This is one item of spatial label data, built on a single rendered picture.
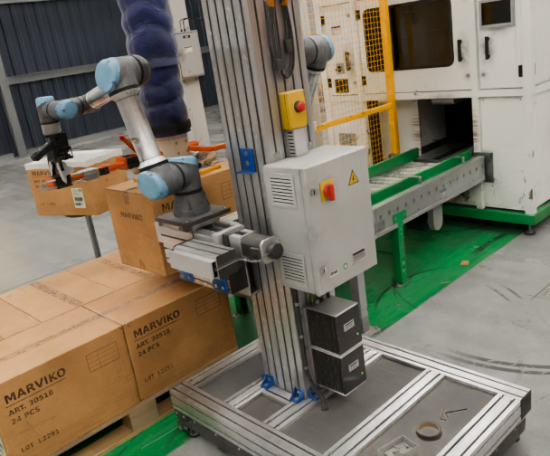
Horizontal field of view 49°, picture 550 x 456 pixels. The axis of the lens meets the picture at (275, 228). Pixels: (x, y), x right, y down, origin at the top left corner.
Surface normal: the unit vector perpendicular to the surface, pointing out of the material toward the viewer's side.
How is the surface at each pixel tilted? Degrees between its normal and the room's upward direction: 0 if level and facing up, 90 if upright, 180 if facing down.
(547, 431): 0
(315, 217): 90
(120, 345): 90
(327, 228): 90
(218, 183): 90
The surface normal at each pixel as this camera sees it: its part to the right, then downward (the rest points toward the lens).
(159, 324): 0.69, 0.12
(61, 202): -0.43, 0.33
